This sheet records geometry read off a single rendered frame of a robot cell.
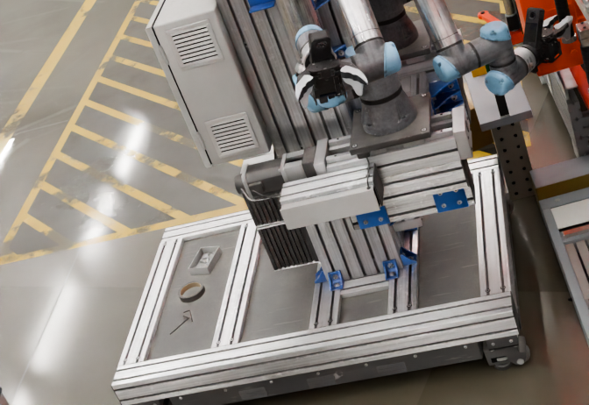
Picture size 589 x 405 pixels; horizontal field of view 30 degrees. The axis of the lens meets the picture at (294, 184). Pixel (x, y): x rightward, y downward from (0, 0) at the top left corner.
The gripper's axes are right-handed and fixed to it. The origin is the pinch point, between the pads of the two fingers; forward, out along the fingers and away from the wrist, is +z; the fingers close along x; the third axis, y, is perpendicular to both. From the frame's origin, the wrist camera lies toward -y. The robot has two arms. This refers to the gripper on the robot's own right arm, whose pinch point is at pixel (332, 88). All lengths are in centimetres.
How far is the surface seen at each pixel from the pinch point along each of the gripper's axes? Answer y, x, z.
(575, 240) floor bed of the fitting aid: 109, -74, -77
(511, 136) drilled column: 90, -68, -119
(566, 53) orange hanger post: 55, -84, -102
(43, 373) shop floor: 141, 113, -117
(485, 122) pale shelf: 72, -55, -101
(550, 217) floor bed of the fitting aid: 107, -71, -90
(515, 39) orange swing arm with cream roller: 103, -102, -224
